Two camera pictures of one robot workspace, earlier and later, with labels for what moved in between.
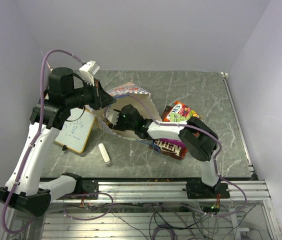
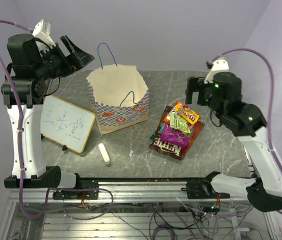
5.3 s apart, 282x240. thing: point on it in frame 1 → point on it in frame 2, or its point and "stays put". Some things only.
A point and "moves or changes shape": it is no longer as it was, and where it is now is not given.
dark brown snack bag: (168, 148) stays put
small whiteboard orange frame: (76, 130) stays put
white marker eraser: (104, 153) stays put
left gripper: (105, 99) → (81, 57)
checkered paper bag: (137, 97) moves or changes shape
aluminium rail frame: (154, 210) stays put
